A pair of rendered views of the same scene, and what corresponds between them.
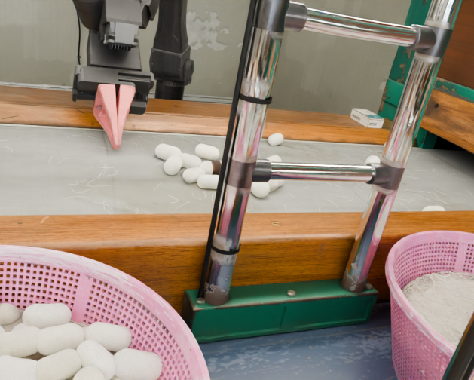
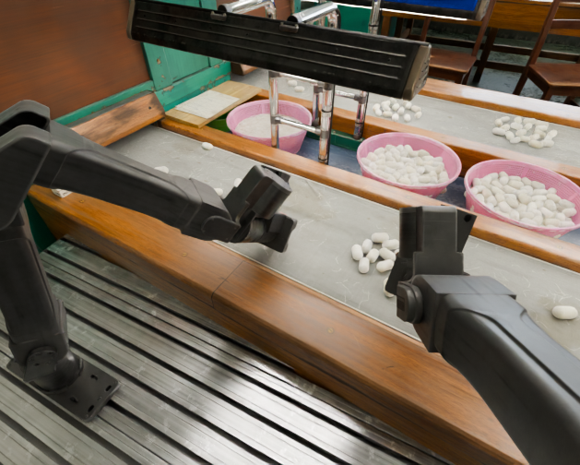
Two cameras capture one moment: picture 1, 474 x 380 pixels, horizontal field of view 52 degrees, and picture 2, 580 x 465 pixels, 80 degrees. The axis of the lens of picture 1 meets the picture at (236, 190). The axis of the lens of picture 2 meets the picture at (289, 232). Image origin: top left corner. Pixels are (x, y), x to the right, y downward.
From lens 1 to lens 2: 1.10 m
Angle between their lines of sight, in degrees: 95
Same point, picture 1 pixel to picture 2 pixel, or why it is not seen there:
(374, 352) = not seen: hidden behind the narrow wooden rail
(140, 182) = (297, 210)
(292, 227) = (289, 156)
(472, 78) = (58, 109)
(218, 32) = not seen: outside the picture
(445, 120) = (99, 137)
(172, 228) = (328, 170)
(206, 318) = not seen: hidden behind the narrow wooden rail
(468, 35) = (26, 88)
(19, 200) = (358, 218)
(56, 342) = (379, 170)
